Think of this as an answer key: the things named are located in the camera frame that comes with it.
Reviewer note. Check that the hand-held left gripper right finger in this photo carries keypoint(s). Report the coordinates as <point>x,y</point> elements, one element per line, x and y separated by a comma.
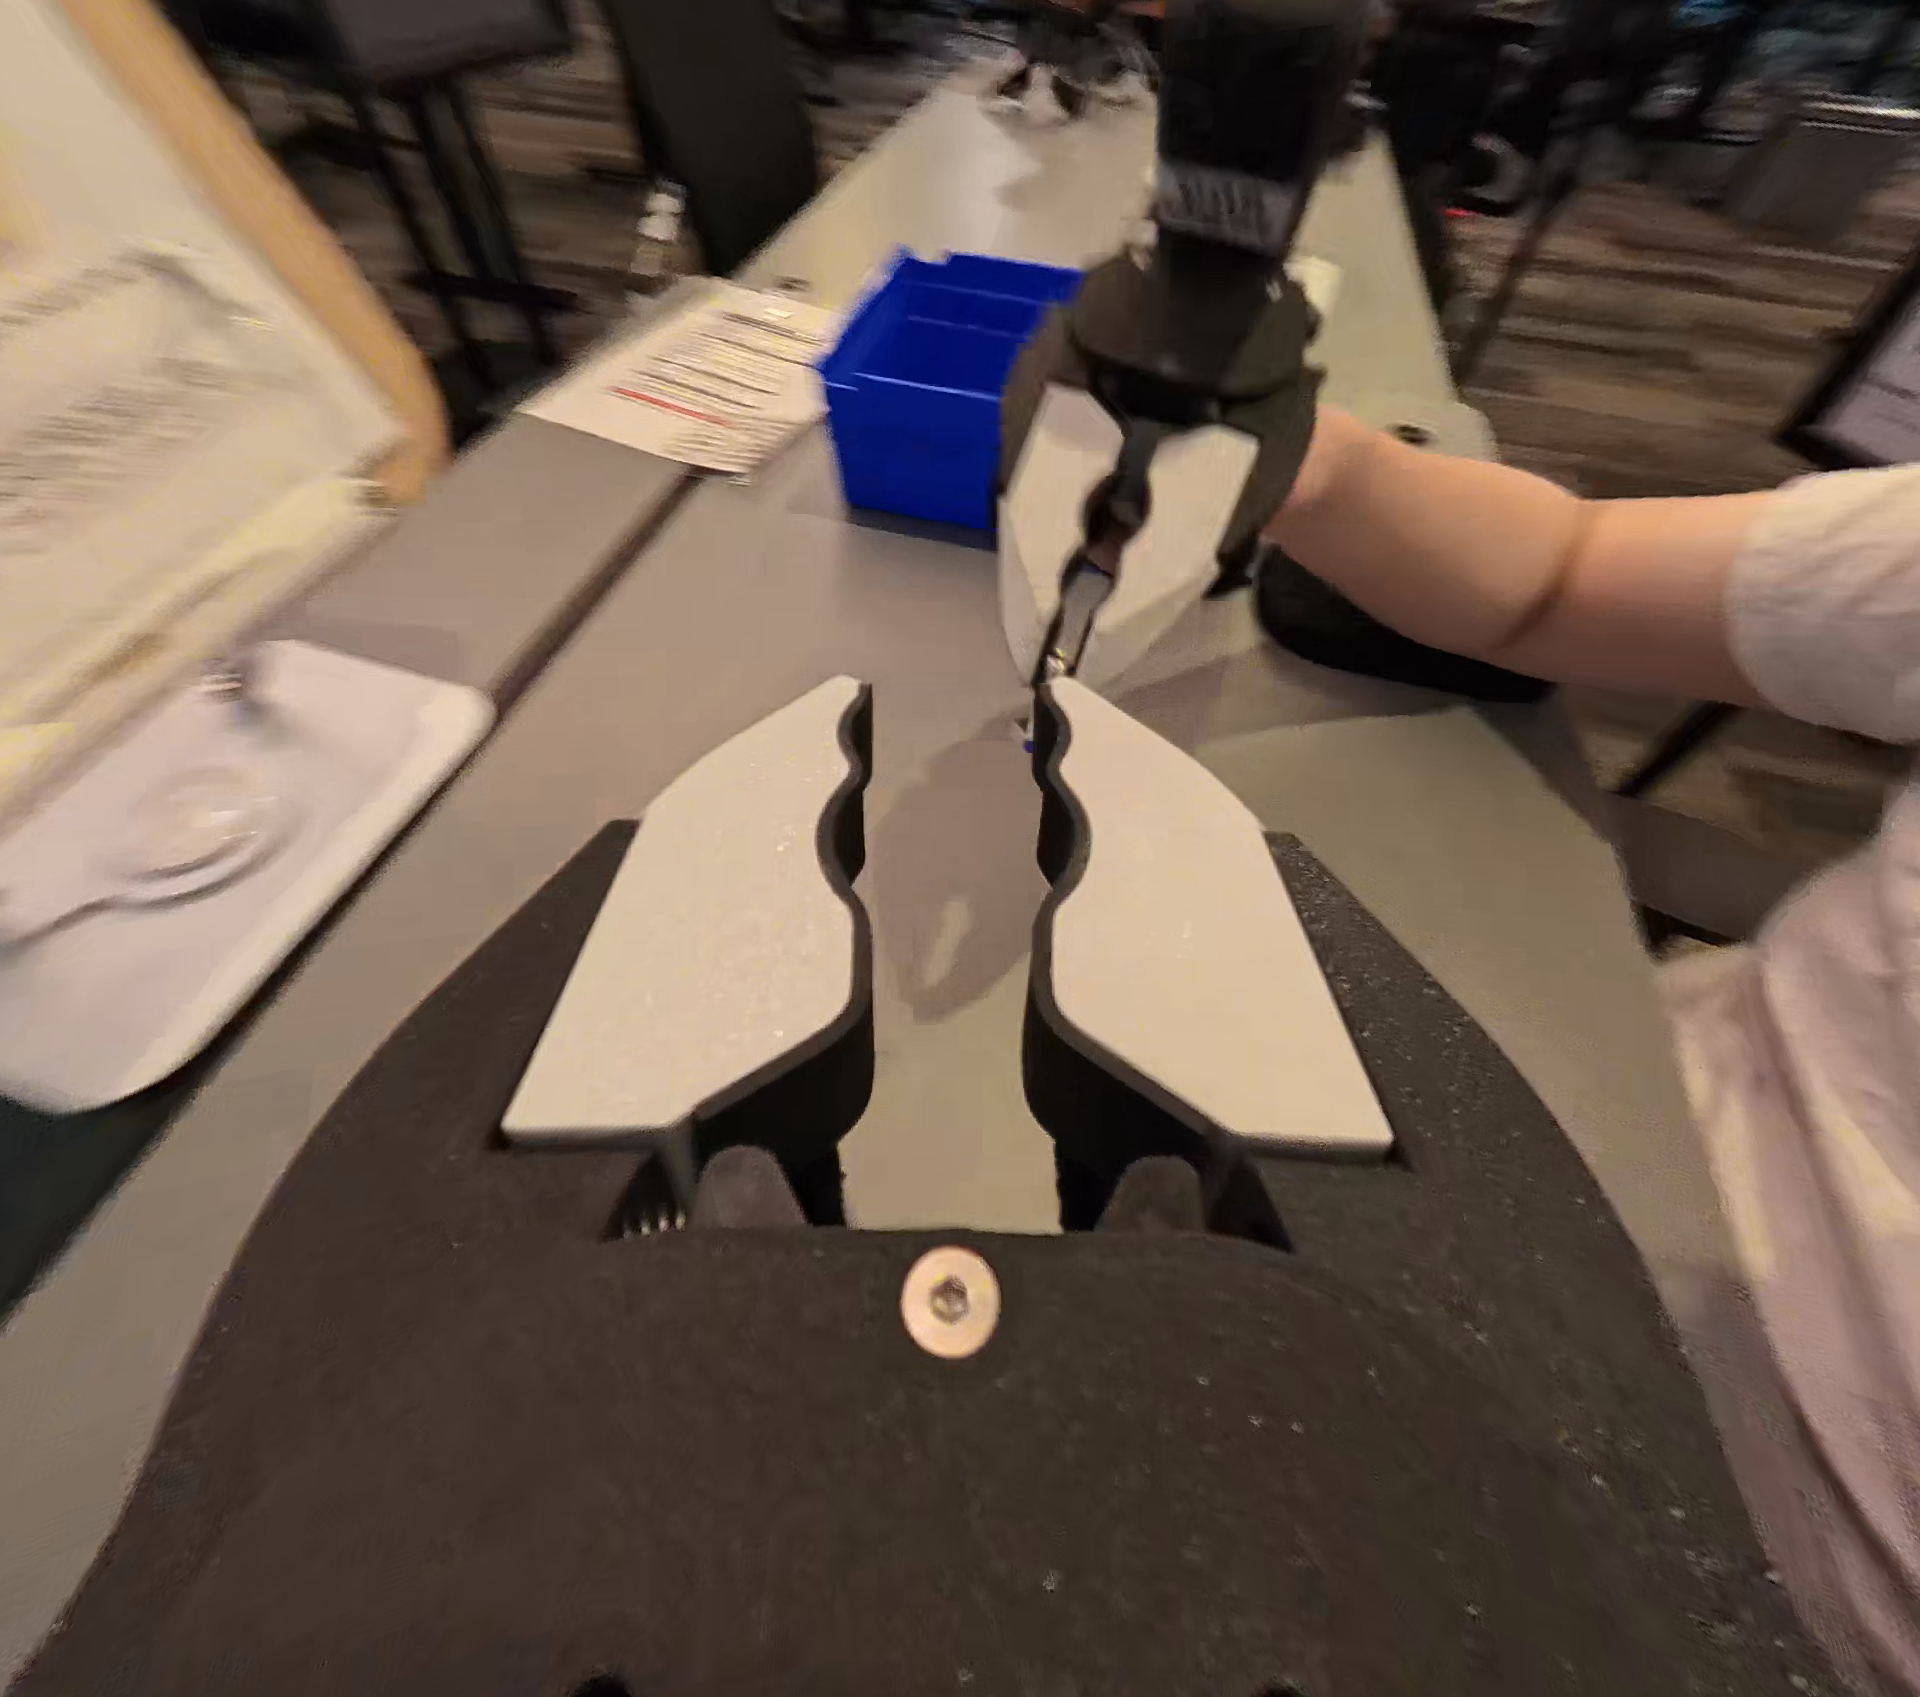
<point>1201,961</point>

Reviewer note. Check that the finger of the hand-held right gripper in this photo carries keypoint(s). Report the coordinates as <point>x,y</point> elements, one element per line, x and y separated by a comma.
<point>1042,498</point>
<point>1187,513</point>

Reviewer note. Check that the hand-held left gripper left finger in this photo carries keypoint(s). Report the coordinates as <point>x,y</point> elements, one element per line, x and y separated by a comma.
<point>720,948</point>

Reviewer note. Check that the blue plastic bin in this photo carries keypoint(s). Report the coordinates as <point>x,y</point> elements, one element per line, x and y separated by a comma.
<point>917,439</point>

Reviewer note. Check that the person's right forearm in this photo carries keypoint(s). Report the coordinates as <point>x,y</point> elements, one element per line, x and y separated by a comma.
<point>1498,557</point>

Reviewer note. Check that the black wrist rest pad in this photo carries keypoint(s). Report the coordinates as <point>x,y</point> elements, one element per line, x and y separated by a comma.
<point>1395,634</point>

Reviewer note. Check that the printed paper sheet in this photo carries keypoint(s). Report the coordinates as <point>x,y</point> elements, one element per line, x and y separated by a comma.
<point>688,378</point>

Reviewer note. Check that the white document stand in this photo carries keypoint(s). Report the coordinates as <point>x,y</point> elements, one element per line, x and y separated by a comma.
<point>182,886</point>

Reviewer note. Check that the RIGHT marker sign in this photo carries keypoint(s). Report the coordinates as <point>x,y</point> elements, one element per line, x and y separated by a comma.
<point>1863,392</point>

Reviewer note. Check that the printed instruction sheet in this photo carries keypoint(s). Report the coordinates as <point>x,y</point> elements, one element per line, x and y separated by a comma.
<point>136,425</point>

